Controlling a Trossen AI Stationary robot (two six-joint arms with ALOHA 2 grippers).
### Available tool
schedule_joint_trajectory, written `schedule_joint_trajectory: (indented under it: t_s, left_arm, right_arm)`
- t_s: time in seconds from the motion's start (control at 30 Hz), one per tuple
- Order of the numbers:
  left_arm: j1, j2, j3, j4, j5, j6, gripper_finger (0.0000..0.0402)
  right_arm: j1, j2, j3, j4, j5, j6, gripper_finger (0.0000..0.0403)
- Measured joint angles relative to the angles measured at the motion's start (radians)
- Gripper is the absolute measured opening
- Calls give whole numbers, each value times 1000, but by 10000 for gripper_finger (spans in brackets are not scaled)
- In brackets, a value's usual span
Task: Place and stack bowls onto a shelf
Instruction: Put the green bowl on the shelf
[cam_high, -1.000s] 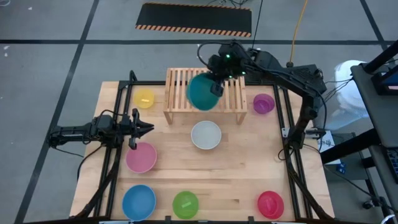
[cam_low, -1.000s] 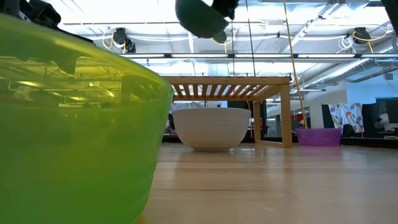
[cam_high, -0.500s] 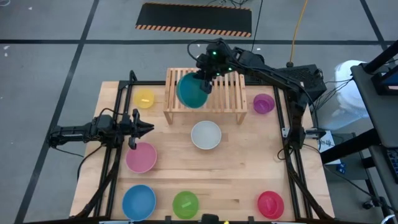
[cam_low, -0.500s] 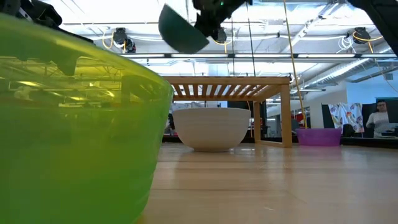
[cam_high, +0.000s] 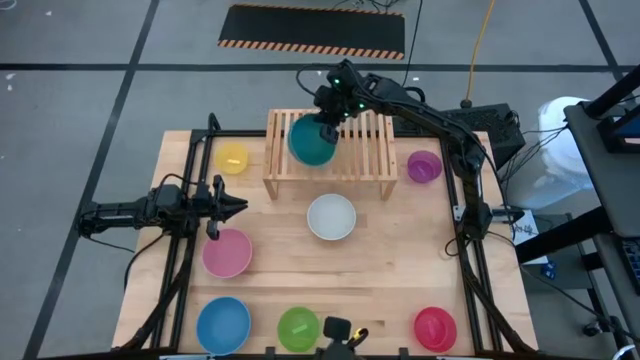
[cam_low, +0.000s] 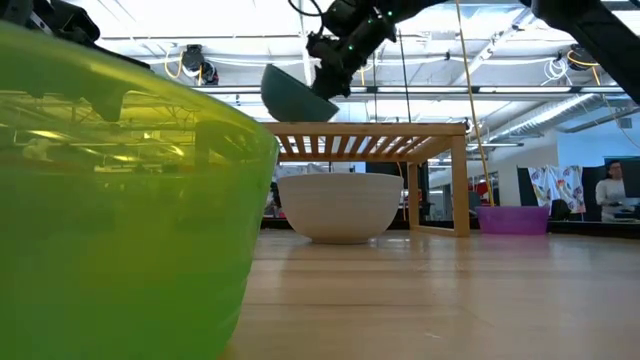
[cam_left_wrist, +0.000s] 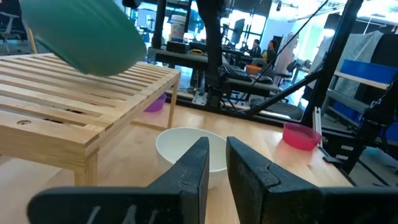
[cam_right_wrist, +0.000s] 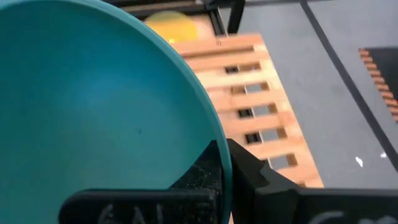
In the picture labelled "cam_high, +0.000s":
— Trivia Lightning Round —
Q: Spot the blue laptop screen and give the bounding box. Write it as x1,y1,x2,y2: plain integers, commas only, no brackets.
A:
595,113,640,155

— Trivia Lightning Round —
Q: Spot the black cable bundle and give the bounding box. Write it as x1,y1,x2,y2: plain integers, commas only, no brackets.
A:
499,122,571,184

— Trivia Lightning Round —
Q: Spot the black diagonal metal beam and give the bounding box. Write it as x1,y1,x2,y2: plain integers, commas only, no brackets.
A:
514,205,615,265

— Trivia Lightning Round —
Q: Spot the white plastic bin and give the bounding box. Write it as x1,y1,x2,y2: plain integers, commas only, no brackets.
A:
503,95,597,211

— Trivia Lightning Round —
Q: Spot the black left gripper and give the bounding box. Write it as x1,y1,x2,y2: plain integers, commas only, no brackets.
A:
193,174,249,242

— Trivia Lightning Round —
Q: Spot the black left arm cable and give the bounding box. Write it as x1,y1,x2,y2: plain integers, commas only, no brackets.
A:
122,232,169,294

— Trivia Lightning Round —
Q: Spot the yellow black clip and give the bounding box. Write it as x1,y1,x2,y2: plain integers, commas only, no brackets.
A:
349,327,370,350

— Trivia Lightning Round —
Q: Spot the black hazard-striped floor mat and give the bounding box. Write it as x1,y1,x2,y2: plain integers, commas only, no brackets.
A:
217,3,407,62

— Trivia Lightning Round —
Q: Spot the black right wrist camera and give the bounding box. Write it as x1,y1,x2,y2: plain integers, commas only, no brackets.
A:
312,84,333,117

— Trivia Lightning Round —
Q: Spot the green bowl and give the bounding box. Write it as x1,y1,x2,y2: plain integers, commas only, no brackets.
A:
276,306,321,354

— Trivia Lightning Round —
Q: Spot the teal bowl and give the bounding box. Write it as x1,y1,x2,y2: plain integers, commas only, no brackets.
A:
287,113,339,168

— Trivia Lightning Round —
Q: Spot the white bowl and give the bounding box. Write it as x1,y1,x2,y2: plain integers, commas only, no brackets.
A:
306,193,358,242

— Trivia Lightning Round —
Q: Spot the wooden slatted shelf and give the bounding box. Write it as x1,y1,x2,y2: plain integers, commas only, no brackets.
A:
262,108,399,202

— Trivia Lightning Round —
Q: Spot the grey workstation desk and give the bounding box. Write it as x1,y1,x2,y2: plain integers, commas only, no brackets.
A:
563,99,640,239

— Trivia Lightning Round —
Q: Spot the blue bowl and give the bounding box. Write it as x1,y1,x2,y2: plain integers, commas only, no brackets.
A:
195,295,253,357

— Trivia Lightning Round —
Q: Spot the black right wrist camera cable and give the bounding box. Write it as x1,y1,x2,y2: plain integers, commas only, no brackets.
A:
294,63,331,100

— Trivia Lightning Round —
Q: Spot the black square device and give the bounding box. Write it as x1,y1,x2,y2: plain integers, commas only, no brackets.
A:
322,315,354,360

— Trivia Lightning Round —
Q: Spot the black hanging cable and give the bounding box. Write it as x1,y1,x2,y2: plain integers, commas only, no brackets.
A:
399,0,425,90

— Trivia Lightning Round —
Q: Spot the purple bowl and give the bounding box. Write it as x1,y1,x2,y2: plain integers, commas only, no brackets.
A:
406,149,444,184

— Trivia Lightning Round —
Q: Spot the yellow hanging cable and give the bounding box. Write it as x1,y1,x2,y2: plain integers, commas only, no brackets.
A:
463,0,498,110

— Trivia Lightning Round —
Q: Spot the black monitor stand beam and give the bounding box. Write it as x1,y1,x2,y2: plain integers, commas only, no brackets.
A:
582,63,640,119

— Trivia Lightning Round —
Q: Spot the pink bowl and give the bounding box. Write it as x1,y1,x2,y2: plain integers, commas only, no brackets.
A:
201,227,254,280

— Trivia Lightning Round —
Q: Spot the long black floor cable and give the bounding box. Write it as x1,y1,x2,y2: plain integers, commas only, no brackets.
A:
519,264,640,347

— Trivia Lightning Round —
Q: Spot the black perforated computer case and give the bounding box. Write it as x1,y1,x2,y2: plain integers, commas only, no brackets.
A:
439,102,527,170

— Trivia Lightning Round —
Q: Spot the black keyboard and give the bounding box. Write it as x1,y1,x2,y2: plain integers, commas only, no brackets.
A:
618,237,640,297

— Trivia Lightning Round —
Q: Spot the white paper sheet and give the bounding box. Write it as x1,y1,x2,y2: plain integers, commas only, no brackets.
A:
510,208,540,247

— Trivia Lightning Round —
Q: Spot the black left wrist camera cable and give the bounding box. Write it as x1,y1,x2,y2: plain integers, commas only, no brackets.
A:
158,172,204,191

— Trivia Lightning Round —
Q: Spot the red bowl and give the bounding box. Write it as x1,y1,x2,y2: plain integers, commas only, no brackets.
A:
413,306,458,354

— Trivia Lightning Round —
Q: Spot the grey low cart shelf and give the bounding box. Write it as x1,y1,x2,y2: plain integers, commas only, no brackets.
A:
519,213,601,292

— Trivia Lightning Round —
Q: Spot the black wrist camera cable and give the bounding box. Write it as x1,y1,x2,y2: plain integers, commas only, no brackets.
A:
294,63,331,100
158,172,204,191

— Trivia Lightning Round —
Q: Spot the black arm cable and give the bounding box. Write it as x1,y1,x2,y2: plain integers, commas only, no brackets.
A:
122,232,169,294
444,234,474,259

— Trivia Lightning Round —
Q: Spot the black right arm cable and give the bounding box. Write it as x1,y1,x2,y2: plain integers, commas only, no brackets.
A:
444,234,474,259

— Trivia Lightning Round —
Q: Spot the black aluminium table frame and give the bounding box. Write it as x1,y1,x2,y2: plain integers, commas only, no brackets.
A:
112,112,539,360

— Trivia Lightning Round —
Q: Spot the yellow bowl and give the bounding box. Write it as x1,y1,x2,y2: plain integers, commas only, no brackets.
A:
214,142,250,176

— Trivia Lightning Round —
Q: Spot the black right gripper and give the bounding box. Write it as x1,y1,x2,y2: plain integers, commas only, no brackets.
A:
320,69,365,146

